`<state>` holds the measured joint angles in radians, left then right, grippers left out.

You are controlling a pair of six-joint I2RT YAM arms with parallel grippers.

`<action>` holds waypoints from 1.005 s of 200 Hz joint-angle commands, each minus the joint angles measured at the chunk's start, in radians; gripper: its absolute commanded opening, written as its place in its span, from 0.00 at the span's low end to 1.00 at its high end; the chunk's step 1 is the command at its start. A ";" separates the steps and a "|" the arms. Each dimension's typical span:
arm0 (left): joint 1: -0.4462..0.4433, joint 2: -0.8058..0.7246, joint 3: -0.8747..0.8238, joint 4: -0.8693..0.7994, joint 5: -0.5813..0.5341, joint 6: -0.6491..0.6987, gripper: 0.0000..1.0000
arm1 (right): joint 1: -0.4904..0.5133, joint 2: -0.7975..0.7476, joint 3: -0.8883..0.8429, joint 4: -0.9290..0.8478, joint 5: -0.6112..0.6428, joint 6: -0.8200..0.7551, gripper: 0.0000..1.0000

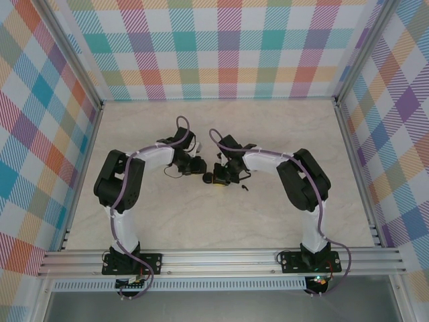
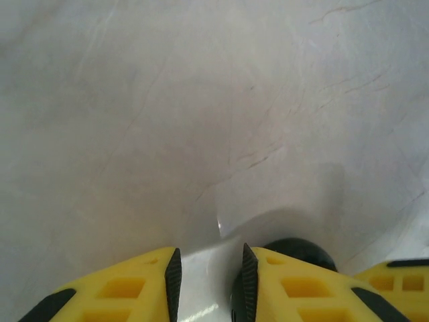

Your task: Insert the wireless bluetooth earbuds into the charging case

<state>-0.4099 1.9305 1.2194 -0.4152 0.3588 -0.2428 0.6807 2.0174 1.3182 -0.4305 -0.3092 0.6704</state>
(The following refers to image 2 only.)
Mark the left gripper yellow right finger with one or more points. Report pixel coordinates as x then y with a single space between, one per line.
278 275

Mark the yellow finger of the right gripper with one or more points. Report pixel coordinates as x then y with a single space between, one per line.
412 302

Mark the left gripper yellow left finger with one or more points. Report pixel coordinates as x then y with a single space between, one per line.
100 285

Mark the black earbud charging case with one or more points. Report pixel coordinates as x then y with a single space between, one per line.
301 251

